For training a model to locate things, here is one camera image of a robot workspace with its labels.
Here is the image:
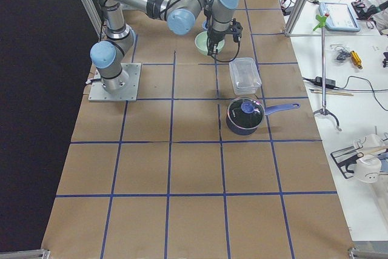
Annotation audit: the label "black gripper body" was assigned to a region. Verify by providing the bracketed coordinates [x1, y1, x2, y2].
[207, 18, 243, 44]

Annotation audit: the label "green bowl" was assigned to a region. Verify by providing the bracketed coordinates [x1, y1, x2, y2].
[195, 31, 225, 56]

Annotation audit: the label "blue bowl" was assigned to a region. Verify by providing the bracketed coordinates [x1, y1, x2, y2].
[202, 21, 208, 30]

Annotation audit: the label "clear plastic food container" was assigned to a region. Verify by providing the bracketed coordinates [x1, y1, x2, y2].
[229, 58, 262, 95]

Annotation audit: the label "dark blue saucepan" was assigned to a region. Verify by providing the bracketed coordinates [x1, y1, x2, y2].
[226, 97, 300, 135]

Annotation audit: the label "silver tripod stand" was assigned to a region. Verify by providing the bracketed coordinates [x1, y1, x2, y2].
[313, 12, 342, 132]

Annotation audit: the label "wooden chopsticks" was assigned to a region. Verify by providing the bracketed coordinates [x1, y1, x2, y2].
[309, 89, 354, 96]

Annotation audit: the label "black power adapter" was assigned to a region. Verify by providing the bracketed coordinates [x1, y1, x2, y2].
[313, 76, 336, 89]

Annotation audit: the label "blue teach pendant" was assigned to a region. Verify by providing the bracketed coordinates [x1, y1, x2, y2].
[318, 2, 361, 32]

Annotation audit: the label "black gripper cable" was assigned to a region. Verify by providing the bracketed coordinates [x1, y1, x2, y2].
[212, 36, 242, 63]

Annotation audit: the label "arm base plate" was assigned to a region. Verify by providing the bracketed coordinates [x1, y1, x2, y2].
[88, 62, 142, 102]

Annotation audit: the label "yellow handled tool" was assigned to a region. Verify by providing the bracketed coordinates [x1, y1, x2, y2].
[350, 50, 363, 69]

